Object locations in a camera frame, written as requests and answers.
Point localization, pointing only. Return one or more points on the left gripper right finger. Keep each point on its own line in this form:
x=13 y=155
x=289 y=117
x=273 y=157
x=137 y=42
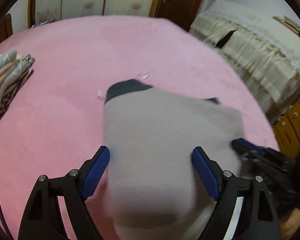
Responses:
x=257 y=218

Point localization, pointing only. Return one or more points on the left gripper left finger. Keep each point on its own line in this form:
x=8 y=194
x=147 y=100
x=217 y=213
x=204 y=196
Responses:
x=42 y=216

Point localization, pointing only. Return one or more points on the colour block knit sweater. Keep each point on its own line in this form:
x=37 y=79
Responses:
x=154 y=190

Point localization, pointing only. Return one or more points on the folded grey knit clothes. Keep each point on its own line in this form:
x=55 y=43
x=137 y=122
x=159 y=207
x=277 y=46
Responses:
x=15 y=70

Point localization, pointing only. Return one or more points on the person's right hand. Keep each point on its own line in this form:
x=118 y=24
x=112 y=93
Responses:
x=289 y=224

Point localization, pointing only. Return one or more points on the wooden drawer desk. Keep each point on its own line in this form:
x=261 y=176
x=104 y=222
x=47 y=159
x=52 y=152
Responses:
x=287 y=131

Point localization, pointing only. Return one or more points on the pink bed blanket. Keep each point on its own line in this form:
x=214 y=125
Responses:
x=54 y=123

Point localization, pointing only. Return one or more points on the cream lace covered furniture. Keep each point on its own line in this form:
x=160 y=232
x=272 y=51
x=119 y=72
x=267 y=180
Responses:
x=263 y=52

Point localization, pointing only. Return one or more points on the stack of books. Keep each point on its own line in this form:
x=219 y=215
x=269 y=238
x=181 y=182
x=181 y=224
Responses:
x=289 y=23

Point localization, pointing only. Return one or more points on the dark wooden headboard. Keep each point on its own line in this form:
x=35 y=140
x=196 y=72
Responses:
x=6 y=28

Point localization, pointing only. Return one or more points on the dark brown wooden door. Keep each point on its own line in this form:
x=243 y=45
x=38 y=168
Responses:
x=180 y=12

